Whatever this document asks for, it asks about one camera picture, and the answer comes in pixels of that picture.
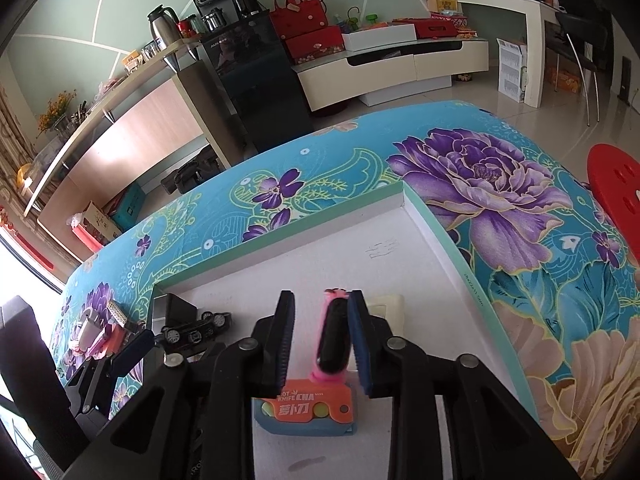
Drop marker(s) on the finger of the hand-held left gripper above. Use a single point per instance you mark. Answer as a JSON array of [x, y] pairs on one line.
[[132, 349]]

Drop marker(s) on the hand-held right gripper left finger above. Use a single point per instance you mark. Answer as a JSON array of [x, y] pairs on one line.
[[280, 350]]

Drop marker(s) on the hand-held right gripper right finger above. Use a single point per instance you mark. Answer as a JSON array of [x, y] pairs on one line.
[[361, 345]]

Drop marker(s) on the pink smart band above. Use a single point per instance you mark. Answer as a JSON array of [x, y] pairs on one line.
[[330, 330]]

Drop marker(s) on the black power adapter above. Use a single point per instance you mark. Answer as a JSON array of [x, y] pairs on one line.
[[175, 310]]

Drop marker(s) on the orange toy knife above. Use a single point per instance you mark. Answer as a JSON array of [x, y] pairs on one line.
[[305, 405]]

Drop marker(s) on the black toy car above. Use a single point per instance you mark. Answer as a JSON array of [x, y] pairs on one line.
[[197, 332]]

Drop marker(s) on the teal cardboard box lid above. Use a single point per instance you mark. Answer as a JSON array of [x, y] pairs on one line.
[[325, 250]]

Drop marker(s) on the magenta plastic stick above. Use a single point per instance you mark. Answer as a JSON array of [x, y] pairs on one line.
[[114, 342]]

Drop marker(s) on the white power adapter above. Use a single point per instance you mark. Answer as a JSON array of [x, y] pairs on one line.
[[85, 332]]

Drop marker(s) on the small red gift bag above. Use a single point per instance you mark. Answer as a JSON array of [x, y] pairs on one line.
[[86, 235]]

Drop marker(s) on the beige paper bag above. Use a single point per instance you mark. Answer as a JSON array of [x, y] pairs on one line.
[[102, 222]]

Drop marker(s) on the teal storage box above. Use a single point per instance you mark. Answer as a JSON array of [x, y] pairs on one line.
[[129, 205]]

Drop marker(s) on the yellow container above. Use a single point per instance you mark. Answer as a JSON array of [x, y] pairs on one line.
[[25, 176]]

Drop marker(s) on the wooden shelf unit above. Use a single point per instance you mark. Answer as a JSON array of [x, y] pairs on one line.
[[125, 145]]

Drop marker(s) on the yellow flower bouquet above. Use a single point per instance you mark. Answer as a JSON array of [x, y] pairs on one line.
[[56, 110]]

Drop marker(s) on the cream television stand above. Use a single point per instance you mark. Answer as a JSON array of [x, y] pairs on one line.
[[350, 77]]

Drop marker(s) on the black water dispenser cabinet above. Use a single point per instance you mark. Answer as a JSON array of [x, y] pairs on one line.
[[260, 70]]

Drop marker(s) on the red plastic stool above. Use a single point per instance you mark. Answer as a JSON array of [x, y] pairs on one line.
[[615, 185]]

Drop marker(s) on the red gift box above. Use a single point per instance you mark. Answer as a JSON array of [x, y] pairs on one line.
[[315, 45]]

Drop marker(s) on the flat white box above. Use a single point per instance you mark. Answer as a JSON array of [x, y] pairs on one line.
[[380, 37]]

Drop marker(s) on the white printed carton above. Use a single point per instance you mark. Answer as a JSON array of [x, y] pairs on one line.
[[511, 72]]

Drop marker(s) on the steel kettle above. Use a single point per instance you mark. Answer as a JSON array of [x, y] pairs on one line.
[[162, 27]]

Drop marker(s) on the flat red box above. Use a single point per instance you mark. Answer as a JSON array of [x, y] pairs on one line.
[[436, 28]]

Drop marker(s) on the yellow box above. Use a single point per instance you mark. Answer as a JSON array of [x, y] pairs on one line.
[[444, 4]]

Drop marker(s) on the white desk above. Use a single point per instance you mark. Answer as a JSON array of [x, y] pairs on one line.
[[530, 35]]

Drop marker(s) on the black chair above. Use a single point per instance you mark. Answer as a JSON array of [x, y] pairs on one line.
[[580, 35]]

